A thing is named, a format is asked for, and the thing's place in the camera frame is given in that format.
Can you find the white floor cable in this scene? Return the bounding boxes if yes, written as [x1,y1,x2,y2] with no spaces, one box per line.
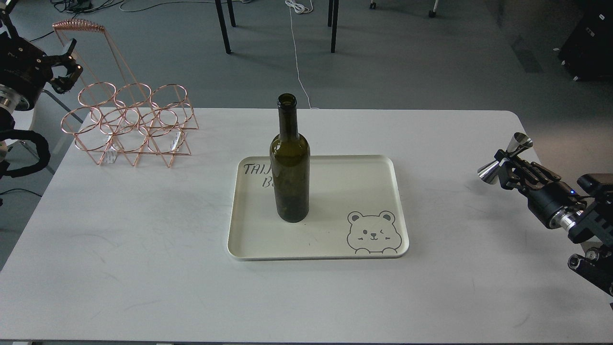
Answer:
[285,0,319,110]

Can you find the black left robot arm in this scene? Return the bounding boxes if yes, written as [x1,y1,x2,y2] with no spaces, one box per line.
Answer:
[0,0,83,130]

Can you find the black table leg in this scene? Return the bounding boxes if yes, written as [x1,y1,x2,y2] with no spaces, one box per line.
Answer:
[214,0,237,55]
[328,0,340,53]

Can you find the black floor cables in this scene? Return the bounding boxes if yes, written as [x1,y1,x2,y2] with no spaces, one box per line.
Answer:
[29,0,125,43]

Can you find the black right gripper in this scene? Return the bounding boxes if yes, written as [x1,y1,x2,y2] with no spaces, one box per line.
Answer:
[495,150,586,230]

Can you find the black table leg left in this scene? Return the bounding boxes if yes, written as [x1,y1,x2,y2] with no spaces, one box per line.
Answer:
[214,0,237,55]

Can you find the silver steel jigger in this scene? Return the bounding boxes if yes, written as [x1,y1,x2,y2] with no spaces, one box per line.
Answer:
[477,132,534,185]

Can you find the dark green wine bottle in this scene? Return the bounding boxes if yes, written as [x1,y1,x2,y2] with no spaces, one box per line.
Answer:
[269,92,310,223]

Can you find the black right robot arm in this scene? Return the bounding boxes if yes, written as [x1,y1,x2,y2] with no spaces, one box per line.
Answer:
[494,150,613,295]

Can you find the cream bear serving tray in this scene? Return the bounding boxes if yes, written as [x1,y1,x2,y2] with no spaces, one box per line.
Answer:
[227,155,409,261]

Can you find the copper wire wine rack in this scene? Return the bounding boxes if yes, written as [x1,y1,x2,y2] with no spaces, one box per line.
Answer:
[53,18,200,167]

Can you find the black table leg right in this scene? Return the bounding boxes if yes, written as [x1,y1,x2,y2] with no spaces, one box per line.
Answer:
[328,0,340,53]

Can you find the black equipment case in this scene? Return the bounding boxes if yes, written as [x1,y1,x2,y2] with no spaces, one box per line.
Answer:
[558,0,613,81]

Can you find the black braided cable left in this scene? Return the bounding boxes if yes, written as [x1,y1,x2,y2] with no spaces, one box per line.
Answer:
[0,129,51,179]

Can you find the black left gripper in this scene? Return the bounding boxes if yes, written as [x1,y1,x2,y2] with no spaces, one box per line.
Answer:
[0,0,83,104]

